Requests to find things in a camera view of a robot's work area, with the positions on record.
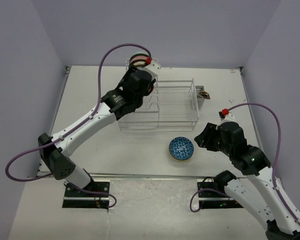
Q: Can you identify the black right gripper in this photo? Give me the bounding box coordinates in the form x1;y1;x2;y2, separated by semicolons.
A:
194;122;233;156

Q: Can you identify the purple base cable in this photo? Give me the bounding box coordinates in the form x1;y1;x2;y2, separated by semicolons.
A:
189;187;228;213
74;187;117;209

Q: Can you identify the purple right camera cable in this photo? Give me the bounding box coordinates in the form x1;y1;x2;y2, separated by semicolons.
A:
224;102;300;226

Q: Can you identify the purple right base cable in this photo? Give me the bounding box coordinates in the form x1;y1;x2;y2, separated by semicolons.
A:
189;187;228;213

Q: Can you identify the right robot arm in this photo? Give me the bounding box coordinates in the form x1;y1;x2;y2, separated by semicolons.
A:
194;121;300;240

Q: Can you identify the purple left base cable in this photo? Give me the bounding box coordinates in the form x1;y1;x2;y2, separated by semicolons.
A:
74;187;117;209

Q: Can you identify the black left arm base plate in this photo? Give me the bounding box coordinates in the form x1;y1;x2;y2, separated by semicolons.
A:
62;180;110;210

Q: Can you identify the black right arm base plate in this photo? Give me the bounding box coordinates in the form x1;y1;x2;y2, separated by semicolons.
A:
198;191;243;210

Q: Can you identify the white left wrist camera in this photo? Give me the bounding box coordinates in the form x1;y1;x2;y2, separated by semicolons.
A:
142;59;161;79

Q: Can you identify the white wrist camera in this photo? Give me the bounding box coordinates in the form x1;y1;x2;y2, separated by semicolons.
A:
142;59;161;79
219;108;236;124

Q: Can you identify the blue triangle patterned bowl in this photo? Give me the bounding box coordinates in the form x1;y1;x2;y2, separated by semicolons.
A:
168;136;195;159

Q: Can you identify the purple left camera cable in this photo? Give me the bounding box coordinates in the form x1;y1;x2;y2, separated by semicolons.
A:
5;43;152;182

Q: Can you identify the white wire dish rack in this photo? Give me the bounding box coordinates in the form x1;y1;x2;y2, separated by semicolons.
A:
118;67;199;132

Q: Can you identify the grey cutlery holder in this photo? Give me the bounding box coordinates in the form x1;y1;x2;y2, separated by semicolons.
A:
195;85;205;110

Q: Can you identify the yellow blue patterned bowl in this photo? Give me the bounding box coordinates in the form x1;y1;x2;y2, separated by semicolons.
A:
172;156;191;163

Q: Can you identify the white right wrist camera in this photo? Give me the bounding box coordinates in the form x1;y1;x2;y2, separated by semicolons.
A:
219;108;236;124

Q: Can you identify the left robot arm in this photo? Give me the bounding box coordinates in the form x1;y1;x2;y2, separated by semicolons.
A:
38;67;156;197

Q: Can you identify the pink patterned bowl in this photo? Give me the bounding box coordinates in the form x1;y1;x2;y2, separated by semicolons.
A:
129;53;149;65

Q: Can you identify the purple camera cable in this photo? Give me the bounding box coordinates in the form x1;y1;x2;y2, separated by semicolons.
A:
224;102;300;226
5;43;152;182

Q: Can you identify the brown utensil in holder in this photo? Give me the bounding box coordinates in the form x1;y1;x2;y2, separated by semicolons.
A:
199;91;211;100

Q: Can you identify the yellow flower leaf bowl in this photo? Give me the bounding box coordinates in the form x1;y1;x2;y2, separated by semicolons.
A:
128;61;146;70

